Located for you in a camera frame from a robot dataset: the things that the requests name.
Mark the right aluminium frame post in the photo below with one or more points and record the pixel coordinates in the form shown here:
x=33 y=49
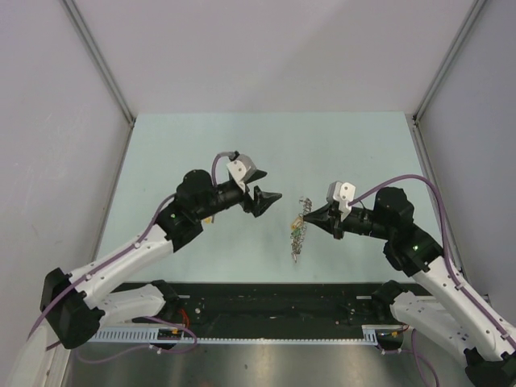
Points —
x=465 y=30

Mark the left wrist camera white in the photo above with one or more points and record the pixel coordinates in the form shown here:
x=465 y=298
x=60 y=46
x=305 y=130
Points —
x=241 y=168

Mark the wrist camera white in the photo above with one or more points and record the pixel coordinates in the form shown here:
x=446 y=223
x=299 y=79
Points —
x=241 y=168
x=342 y=193

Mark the left aluminium frame post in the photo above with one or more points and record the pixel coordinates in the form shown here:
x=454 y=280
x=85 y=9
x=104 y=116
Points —
x=86 y=36

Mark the large metal keyring organizer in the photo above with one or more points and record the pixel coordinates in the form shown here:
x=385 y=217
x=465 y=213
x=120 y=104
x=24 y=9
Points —
x=296 y=243

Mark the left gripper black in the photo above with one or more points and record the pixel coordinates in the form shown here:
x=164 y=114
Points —
x=262 y=199

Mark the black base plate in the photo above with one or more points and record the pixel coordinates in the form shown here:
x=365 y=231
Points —
x=276 y=311

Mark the white slotted cable duct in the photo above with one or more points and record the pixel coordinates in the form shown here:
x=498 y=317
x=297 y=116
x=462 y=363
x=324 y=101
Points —
x=171 y=335

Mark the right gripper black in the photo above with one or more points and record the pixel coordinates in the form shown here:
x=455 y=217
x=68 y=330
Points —
x=328 y=218

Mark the aluminium frame post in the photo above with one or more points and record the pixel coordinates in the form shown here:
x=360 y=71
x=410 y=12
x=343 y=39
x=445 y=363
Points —
x=86 y=36
x=465 y=30

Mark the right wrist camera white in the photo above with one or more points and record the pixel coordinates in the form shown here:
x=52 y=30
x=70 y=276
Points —
x=342 y=193

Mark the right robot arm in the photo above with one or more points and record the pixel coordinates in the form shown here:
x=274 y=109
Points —
x=467 y=328

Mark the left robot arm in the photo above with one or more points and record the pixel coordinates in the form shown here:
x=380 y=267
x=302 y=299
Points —
x=77 y=304

